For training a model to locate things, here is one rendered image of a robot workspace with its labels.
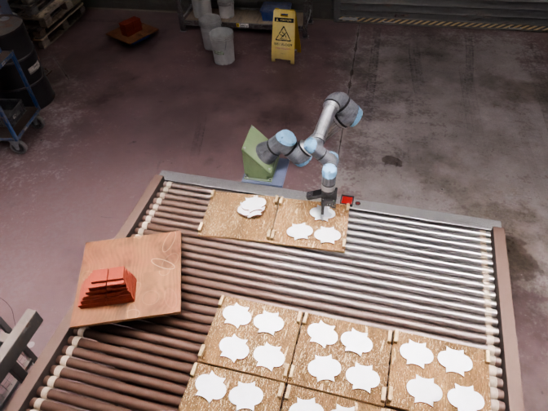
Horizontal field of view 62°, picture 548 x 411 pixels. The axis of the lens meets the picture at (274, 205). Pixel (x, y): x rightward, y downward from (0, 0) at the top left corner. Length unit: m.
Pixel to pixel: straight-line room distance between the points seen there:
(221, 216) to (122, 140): 2.53
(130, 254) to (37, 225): 2.05
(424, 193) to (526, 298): 1.18
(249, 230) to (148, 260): 0.57
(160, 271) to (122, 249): 0.27
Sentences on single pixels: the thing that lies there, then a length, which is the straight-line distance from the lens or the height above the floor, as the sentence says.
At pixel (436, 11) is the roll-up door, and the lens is 6.94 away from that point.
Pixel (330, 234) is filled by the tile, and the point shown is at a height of 0.94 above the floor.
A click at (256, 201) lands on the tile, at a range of 2.68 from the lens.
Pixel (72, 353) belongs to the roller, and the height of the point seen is 0.91.
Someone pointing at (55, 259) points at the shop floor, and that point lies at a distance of 4.10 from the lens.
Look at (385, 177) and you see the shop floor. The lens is 4.33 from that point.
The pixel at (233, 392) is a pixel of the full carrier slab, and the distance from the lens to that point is 2.10.
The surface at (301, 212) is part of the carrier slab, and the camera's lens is 2.66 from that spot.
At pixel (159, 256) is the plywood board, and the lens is 2.43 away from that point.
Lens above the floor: 2.88
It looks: 46 degrees down
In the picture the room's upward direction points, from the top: 3 degrees counter-clockwise
